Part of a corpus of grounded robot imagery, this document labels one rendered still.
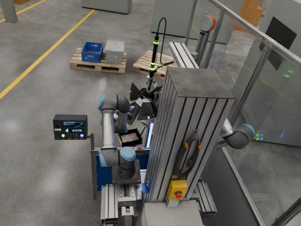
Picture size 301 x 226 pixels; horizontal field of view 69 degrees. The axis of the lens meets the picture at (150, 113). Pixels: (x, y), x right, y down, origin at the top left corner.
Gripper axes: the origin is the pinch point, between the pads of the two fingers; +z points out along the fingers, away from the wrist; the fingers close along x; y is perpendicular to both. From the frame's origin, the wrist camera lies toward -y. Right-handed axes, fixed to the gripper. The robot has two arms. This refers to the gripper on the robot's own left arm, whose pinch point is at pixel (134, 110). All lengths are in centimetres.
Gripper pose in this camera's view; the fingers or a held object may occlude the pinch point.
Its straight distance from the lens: 212.6
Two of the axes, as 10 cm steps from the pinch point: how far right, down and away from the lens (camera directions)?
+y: -7.1, -4.2, 5.7
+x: -0.5, 8.3, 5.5
